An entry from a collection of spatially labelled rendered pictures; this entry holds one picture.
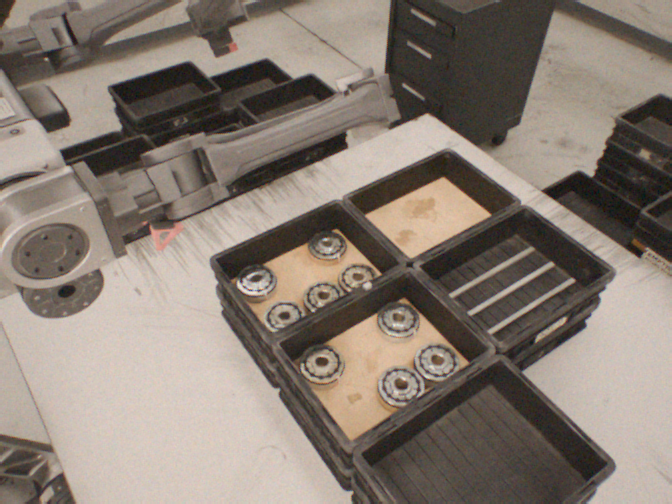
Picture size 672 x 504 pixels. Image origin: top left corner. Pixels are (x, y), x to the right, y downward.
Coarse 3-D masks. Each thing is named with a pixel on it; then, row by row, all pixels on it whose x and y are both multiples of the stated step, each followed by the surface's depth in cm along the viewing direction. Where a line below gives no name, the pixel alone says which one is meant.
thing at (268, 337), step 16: (320, 208) 160; (288, 224) 156; (256, 240) 152; (400, 256) 148; (224, 272) 144; (240, 304) 138; (336, 304) 138; (256, 320) 135; (304, 320) 135; (272, 336) 132
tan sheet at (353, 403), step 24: (336, 336) 144; (360, 336) 144; (432, 336) 144; (360, 360) 139; (384, 360) 139; (408, 360) 139; (360, 384) 135; (336, 408) 131; (360, 408) 131; (384, 408) 131; (360, 432) 127
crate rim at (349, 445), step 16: (400, 272) 145; (416, 272) 145; (432, 288) 141; (448, 304) 138; (320, 320) 135; (464, 320) 135; (288, 336) 132; (480, 336) 132; (288, 368) 126; (464, 368) 127; (304, 384) 124; (320, 400) 121; (416, 400) 121; (320, 416) 121; (400, 416) 119; (336, 432) 116; (368, 432) 116; (352, 448) 115
